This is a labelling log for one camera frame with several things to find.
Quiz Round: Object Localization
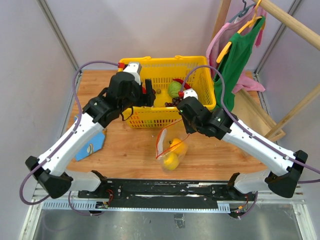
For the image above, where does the yellow bell pepper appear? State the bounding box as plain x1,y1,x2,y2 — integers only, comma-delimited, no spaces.
169,138,188,155

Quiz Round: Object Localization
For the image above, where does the clear zip top bag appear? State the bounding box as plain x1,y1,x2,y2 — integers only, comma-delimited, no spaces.
155,119,190,172

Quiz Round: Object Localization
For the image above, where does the yellow lemon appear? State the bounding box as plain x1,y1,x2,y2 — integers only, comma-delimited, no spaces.
163,152,180,171

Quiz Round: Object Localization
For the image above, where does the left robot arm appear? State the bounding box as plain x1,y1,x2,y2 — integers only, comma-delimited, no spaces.
25,71,156,199

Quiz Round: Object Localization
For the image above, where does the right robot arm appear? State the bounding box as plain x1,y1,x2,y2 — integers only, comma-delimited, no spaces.
177,97,308,200

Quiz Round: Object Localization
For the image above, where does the green tank top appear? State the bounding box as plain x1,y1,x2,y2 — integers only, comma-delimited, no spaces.
213,16,266,112

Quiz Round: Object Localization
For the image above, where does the green cabbage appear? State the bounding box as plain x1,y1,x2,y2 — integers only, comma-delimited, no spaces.
167,81,182,99

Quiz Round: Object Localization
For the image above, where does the dark grape bunch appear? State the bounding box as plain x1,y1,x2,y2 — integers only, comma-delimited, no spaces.
164,97,182,107

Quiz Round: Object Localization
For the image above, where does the red chili pepper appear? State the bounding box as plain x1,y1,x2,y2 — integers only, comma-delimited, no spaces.
172,78,191,90

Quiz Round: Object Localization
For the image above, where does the yellow plastic basket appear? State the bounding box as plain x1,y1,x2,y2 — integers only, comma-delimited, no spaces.
120,55,216,129

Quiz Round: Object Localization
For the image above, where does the blue cloth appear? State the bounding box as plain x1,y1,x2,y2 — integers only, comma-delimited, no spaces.
75,128,107,162

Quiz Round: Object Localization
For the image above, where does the pink shirt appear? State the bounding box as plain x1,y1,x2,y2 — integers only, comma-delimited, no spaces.
205,6,267,94

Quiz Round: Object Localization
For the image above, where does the yellow hanger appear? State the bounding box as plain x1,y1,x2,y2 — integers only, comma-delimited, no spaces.
216,0,262,64

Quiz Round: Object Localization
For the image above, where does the grey hanger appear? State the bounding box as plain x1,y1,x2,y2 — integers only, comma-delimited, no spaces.
228,0,256,23

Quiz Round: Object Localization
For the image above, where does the wooden clothes rack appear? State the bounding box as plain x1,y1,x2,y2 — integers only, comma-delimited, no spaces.
211,0,320,157

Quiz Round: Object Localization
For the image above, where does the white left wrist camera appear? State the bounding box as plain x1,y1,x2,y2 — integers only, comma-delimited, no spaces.
123,62,142,85

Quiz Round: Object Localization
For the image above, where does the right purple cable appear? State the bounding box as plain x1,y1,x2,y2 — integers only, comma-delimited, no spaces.
177,65,320,221

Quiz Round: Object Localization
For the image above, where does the purple cable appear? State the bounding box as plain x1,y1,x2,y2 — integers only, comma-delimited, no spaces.
177,65,320,221
19,59,126,217

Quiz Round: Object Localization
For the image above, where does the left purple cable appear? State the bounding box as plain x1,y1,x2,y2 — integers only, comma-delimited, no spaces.
19,59,126,217

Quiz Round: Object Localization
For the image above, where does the white cable duct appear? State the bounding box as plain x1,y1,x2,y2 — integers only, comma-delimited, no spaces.
42,200,231,214

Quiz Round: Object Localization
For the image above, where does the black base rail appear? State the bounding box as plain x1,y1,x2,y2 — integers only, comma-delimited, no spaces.
77,178,255,208

